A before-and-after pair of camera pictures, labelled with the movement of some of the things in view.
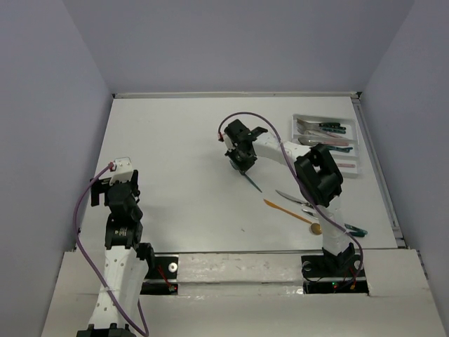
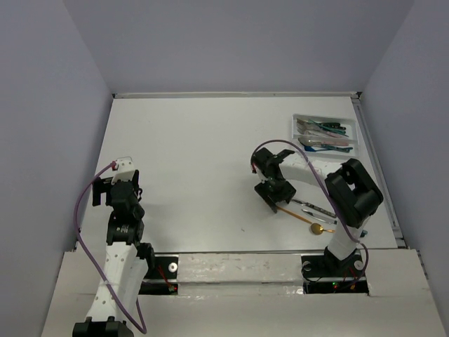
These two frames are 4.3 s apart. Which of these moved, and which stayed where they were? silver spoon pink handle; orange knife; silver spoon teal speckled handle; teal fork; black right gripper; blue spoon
Moved: black right gripper; teal fork
Stayed: silver spoon teal speckled handle; blue spoon; silver spoon pink handle; orange knife
